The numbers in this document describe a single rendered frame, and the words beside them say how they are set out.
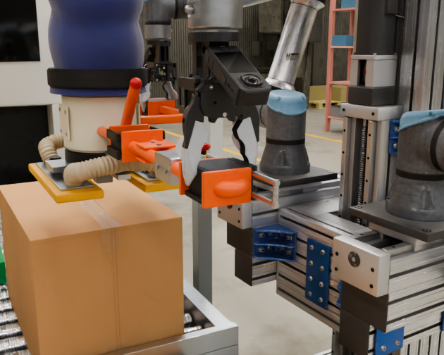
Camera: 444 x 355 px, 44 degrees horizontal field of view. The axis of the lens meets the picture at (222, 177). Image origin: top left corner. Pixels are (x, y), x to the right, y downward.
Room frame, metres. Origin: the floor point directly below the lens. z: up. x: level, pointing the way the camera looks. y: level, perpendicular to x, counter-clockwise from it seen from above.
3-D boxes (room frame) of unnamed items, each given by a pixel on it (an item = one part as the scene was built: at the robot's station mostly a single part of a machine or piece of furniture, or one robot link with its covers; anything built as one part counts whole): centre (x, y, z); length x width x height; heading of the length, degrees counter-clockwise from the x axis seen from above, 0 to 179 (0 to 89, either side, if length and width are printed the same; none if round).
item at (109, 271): (1.60, 0.43, 0.75); 0.60 x 0.40 x 0.40; 28
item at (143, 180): (1.34, 0.20, 1.11); 0.34 x 0.10 x 0.05; 28
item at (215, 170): (0.76, 0.01, 1.22); 0.08 x 0.07 x 0.05; 28
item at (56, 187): (1.25, 0.37, 1.11); 0.34 x 0.10 x 0.05; 28
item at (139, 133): (1.07, 0.17, 1.22); 0.10 x 0.08 x 0.06; 118
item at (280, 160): (1.61, -0.19, 1.09); 0.15 x 0.15 x 0.10
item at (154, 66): (1.65, 0.18, 1.36); 0.09 x 0.08 x 0.12; 28
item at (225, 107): (0.78, 0.01, 1.36); 0.09 x 0.08 x 0.12; 27
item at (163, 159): (0.88, 0.07, 1.21); 0.07 x 0.07 x 0.04; 28
